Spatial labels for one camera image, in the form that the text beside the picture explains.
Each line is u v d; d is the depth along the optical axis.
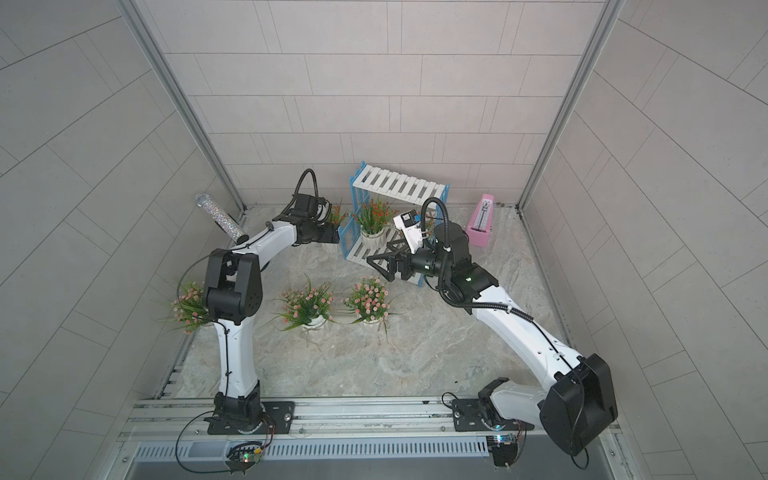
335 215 0.96
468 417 0.71
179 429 0.70
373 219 0.93
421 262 0.63
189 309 0.75
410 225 0.62
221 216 0.84
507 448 0.68
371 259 0.64
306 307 0.79
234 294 0.55
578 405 0.39
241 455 0.65
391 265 0.61
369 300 0.75
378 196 0.86
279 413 0.72
